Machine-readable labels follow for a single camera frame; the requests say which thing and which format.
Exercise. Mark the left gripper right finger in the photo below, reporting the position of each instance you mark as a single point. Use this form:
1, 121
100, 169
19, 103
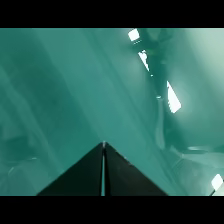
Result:
125, 176

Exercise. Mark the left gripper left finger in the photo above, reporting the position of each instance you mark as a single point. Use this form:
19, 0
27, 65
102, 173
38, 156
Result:
83, 176

